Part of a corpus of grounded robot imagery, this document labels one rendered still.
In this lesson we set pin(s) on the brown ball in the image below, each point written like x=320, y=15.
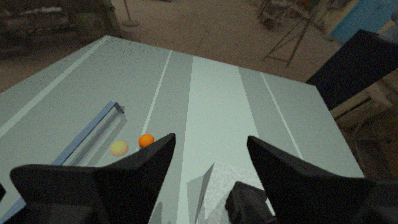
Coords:
x=145, y=140

